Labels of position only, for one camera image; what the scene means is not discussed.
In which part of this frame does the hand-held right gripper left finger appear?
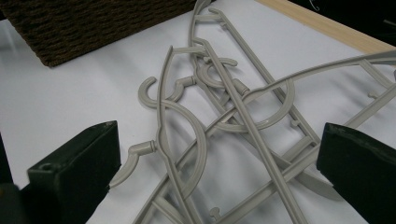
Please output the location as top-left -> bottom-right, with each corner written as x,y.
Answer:
27,120 -> 121,224

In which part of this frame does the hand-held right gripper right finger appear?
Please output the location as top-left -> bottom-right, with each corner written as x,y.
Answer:
317,122 -> 396,224

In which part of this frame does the pile of grey plastic hangers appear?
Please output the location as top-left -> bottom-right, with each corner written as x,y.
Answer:
132,49 -> 396,224

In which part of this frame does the brown woven basket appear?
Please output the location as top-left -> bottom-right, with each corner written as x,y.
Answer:
0,0 -> 200,68

